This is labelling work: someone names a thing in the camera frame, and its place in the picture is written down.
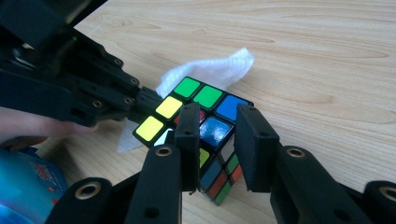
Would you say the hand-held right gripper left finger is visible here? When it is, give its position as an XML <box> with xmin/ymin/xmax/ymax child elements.
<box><xmin>124</xmin><ymin>102</ymin><xmax>202</xmax><ymax>224</ymax></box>

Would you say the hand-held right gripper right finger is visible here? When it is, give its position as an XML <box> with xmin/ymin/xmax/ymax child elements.
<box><xmin>234</xmin><ymin>104</ymin><xmax>375</xmax><ymax>224</ymax></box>

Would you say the blue wet wipe packet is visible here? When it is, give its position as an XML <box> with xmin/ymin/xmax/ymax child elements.
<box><xmin>0</xmin><ymin>146</ymin><xmax>69</xmax><ymax>224</ymax></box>

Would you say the white wet wipe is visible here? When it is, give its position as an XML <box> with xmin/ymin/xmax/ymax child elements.
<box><xmin>117</xmin><ymin>46</ymin><xmax>255</xmax><ymax>153</ymax></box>

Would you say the multicoloured puzzle cube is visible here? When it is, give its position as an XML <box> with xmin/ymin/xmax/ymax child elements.
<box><xmin>133</xmin><ymin>76</ymin><xmax>255</xmax><ymax>206</ymax></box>

